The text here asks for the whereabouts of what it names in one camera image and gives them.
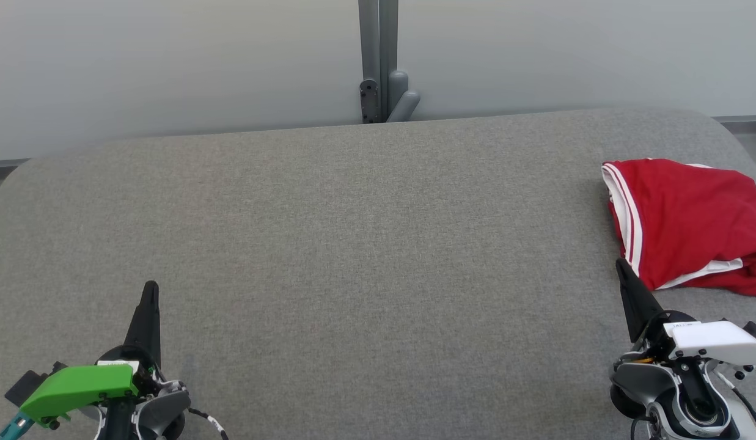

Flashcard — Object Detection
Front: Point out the black white left arm cable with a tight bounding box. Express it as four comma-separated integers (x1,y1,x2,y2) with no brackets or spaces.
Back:
187,408,230,440

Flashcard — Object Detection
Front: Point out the red white lettered jersey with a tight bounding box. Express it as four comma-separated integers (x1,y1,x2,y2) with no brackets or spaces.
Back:
601,158,756,292

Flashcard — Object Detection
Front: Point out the grey tubular partition foot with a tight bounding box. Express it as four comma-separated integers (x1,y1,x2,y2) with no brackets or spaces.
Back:
386,70,422,123

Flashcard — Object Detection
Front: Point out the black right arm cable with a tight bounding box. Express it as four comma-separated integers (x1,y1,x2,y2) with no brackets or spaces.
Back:
729,385,756,438

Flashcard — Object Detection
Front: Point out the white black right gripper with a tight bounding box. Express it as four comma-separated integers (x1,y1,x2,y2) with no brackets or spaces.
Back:
615,257,756,367

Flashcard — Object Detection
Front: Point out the dark metal post bracket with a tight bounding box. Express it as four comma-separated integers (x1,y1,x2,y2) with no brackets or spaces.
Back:
359,79,380,125

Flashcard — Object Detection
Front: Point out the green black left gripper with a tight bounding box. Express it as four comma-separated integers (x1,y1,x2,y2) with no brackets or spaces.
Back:
20,280,163,440

